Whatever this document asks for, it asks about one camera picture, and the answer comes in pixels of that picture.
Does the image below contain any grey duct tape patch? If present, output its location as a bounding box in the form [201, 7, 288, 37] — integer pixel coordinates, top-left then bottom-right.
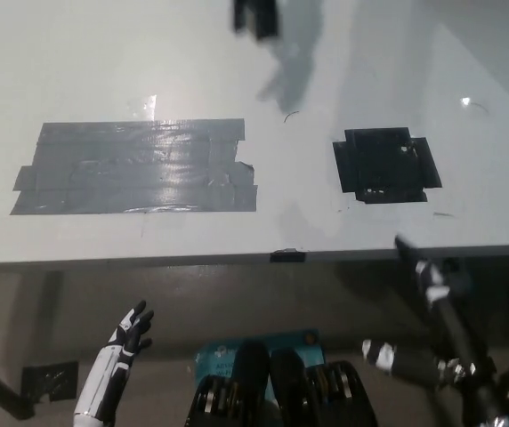
[8, 117, 259, 216]

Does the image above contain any black floor tape patch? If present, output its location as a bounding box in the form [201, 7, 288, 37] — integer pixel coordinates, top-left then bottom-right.
[20, 359, 80, 401]

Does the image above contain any black stapler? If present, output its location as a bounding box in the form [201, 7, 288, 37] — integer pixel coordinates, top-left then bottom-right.
[230, 0, 281, 40]

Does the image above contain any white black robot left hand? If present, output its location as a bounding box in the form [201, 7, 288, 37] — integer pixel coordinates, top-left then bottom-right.
[74, 300, 156, 422]

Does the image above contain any clear tape piece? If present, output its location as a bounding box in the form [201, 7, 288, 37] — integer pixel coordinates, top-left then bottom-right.
[125, 92, 159, 119]

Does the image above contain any teal printed box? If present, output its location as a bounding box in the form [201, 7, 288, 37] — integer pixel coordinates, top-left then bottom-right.
[193, 327, 327, 404]

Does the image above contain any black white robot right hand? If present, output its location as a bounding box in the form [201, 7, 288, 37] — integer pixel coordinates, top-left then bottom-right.
[360, 234, 498, 393]

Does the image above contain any small black tape strip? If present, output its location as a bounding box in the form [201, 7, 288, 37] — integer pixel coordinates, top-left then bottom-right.
[270, 249, 308, 264]

